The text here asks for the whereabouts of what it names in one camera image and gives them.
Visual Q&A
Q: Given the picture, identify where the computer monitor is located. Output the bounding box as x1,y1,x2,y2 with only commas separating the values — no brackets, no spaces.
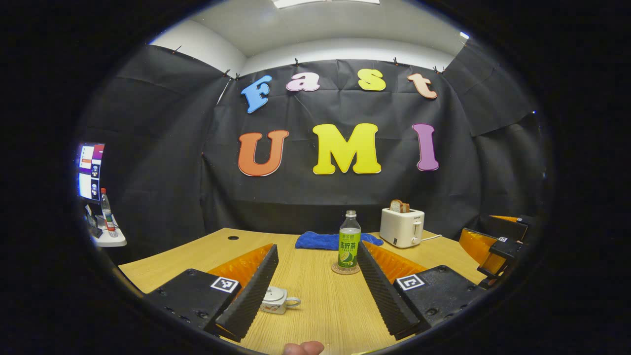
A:
76,143,105,204

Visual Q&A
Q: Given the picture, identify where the blue towel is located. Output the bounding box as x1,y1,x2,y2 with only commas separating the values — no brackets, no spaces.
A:
295,231,384,250

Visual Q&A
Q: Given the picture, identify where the white ceramic teacup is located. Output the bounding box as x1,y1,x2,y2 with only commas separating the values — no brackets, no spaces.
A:
260,286,301,315

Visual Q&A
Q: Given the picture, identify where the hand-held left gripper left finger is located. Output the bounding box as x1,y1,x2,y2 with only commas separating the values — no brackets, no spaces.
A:
145,244,280,342

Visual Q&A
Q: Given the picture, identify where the white side table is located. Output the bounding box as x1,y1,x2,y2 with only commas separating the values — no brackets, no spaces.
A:
89,217,127,247

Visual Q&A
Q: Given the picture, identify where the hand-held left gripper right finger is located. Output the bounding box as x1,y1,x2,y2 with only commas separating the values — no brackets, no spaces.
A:
356,241,486,341

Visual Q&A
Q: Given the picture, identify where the red cap plastic bottle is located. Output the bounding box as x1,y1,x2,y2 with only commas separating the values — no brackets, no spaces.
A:
100,188,119,237

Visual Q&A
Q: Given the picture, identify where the dark desk item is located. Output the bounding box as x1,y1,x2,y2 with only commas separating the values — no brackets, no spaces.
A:
85,205,106,231

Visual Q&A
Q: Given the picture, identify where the green label water bottle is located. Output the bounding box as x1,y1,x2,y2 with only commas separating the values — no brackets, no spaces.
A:
338,210,361,269

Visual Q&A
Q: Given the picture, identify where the ceiling light panel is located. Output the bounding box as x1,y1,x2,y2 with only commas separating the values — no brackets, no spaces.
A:
274,0,380,9

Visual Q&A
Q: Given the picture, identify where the white toaster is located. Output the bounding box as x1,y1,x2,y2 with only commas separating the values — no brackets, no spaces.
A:
380,207,425,249

